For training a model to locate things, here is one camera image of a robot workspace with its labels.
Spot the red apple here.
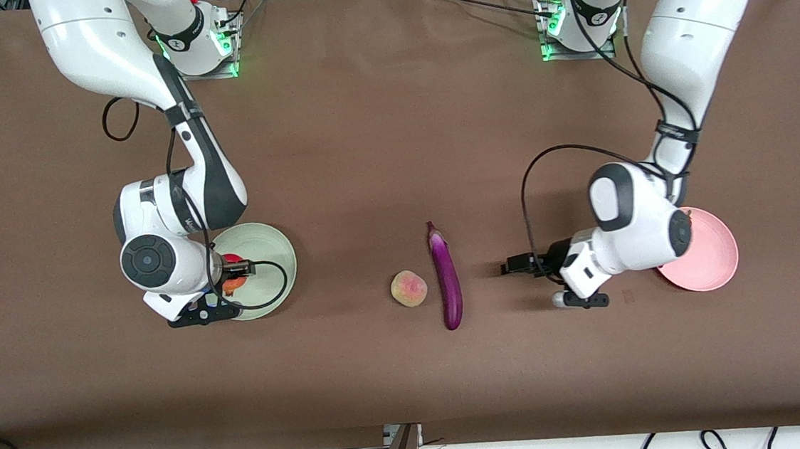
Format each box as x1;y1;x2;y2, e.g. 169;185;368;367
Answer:
221;253;250;297

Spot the long purple eggplant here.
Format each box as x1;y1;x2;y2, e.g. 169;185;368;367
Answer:
426;219;466;332

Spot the light green round plate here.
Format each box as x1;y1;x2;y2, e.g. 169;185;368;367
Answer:
209;219;302;323

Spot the yellow pink peach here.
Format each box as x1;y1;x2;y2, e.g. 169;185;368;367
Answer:
389;269;430;310

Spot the pink round plate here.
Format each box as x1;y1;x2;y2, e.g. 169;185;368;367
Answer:
653;203;742;296

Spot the brown table cover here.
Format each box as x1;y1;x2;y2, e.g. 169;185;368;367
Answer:
0;0;800;449

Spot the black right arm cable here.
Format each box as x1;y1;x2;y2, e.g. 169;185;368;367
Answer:
100;85;292;321

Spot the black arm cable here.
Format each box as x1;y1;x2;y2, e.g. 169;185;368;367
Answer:
100;85;292;321
505;0;713;288

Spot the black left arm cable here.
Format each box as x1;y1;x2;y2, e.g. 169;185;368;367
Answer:
505;0;713;288

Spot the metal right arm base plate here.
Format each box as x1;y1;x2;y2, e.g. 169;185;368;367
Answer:
173;56;241;82

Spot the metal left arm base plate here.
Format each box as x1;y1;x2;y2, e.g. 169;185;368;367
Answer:
539;35;618;64

